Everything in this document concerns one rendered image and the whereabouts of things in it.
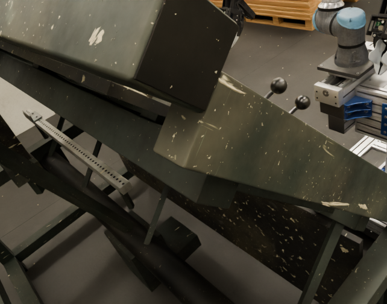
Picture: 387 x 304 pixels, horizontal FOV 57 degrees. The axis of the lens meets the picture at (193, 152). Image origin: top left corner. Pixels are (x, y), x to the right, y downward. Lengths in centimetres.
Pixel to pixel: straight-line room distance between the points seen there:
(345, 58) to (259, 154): 140
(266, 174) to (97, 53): 27
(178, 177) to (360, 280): 90
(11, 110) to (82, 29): 452
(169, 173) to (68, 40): 24
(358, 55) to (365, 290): 103
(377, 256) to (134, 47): 118
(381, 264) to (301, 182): 81
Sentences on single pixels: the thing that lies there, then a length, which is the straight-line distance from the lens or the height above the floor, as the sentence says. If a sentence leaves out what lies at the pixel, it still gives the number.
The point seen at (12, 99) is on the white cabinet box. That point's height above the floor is 43.
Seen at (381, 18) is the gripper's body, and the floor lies 150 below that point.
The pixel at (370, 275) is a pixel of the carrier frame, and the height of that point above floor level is 79.
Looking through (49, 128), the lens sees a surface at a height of 102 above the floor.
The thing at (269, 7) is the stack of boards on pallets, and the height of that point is 26.
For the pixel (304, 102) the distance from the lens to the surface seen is 92.
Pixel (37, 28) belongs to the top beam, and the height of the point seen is 182.
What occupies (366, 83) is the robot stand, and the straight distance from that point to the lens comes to 189.
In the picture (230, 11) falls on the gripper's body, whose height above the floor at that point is 146.
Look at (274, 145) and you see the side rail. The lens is 48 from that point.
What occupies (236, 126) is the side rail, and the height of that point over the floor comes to 169.
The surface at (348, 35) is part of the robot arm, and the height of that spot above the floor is 119.
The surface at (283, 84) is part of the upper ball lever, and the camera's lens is 83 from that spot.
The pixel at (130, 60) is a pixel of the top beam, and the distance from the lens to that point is 32.
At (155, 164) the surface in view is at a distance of 58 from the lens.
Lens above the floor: 192
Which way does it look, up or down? 37 degrees down
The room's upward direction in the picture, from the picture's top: 20 degrees counter-clockwise
